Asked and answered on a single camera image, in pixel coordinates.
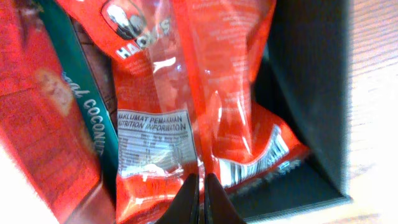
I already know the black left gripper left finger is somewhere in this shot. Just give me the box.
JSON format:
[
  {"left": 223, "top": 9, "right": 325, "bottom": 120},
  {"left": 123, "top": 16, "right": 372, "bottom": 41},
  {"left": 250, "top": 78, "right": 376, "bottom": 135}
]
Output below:
[{"left": 155, "top": 174, "right": 200, "bottom": 224}]

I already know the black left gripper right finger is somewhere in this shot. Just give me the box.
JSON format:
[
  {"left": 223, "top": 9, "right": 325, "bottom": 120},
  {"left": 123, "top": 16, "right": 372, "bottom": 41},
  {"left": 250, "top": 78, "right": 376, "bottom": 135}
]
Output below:
[{"left": 204, "top": 173, "right": 246, "bottom": 224}]

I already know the red candy bag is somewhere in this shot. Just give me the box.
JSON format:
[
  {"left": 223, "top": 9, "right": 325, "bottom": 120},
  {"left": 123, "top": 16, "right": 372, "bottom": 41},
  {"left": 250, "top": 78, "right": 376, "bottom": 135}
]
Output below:
[{"left": 60, "top": 0, "right": 310, "bottom": 223}]

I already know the black gift box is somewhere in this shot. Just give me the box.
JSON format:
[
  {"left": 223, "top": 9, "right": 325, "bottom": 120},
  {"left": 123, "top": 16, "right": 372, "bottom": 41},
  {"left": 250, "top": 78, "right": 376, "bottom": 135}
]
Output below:
[{"left": 231, "top": 0, "right": 352, "bottom": 223}]

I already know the orange snack box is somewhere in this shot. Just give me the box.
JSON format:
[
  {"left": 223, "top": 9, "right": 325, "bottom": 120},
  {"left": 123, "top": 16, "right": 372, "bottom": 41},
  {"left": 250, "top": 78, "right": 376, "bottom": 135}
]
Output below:
[{"left": 1, "top": 1, "right": 115, "bottom": 223}]

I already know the teal cookies box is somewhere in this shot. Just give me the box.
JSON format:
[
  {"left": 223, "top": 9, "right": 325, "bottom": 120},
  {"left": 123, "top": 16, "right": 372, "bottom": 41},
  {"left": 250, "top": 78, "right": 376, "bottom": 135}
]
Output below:
[{"left": 36, "top": 0, "right": 118, "bottom": 196}]

